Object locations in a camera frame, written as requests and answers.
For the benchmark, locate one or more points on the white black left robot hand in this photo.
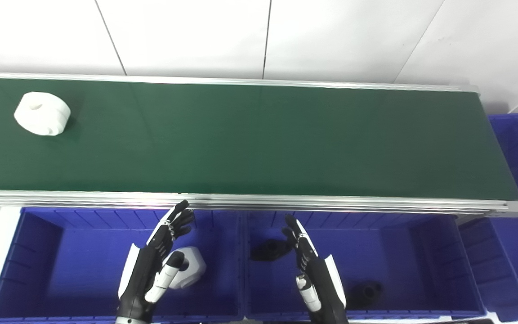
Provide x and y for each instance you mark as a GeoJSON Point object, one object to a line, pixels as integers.
{"type": "Point", "coordinates": [144, 274]}

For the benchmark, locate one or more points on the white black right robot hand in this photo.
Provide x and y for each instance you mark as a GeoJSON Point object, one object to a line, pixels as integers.
{"type": "Point", "coordinates": [319, 283]}

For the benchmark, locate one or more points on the white round plastic part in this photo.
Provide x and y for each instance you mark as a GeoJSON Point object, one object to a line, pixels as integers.
{"type": "Point", "coordinates": [43, 113]}
{"type": "Point", "coordinates": [194, 270]}

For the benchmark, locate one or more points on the black plastic part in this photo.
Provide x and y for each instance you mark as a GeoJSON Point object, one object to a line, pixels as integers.
{"type": "Point", "coordinates": [364, 294]}
{"type": "Point", "coordinates": [270, 251]}

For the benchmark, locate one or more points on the green conveyor belt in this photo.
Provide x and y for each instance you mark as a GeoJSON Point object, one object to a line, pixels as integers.
{"type": "Point", "coordinates": [259, 139]}

